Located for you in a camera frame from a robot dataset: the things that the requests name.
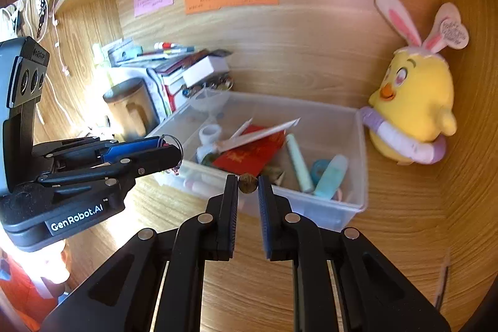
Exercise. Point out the thin black stick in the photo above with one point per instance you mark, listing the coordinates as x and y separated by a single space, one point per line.
443 277

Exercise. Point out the white rectangular box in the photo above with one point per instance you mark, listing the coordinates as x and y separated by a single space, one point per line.
204 71

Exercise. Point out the white ceramic bowl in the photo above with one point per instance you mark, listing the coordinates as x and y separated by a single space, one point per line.
208 100

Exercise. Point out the translucent white tape roll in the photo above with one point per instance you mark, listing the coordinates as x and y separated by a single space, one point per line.
210 133

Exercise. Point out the red white marker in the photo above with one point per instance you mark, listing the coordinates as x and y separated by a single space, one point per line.
167 45

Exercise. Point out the teal tape roll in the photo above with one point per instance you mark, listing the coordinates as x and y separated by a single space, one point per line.
317 170

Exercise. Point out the small white bottle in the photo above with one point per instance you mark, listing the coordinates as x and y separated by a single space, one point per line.
204 153

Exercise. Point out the keyring with pink charm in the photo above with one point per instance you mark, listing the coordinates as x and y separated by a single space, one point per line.
174 169

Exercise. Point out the stack of books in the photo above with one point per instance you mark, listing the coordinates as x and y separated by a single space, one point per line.
175 63

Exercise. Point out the red envelope packet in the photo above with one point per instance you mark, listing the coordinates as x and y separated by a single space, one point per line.
249 153

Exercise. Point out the red white carton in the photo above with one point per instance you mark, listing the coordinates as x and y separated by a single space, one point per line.
171 94

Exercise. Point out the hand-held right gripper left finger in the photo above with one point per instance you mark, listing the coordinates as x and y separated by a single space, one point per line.
231 215

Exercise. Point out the clear plastic storage box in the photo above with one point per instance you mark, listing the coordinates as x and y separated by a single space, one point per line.
291 108

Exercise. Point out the pile of glass beads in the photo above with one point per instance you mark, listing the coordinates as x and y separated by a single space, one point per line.
218 85

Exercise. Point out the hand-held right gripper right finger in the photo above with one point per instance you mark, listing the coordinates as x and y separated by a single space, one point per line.
266 215

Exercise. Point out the orange red cloth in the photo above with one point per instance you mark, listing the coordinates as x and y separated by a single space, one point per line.
19 297

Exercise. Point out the white printed pen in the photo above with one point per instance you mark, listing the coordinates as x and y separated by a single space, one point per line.
241 129

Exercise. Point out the light teal tube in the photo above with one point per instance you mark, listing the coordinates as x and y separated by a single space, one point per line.
330 176

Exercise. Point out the brown bead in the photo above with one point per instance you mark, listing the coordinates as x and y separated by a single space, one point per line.
248 184

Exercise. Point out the white stick pen pink tip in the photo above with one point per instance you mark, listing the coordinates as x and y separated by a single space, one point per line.
264 131

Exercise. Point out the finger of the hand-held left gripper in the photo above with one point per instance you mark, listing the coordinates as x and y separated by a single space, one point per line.
148 164
128 148

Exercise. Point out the yellow chick plush toy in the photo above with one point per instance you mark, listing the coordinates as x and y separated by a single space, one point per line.
416 98

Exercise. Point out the brown ceramic mug with lid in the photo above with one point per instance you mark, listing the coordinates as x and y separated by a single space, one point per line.
128 110

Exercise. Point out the mint green stick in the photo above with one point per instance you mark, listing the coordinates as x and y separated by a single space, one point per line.
299 164

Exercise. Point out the white tube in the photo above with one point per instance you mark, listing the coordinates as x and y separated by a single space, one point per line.
202 184

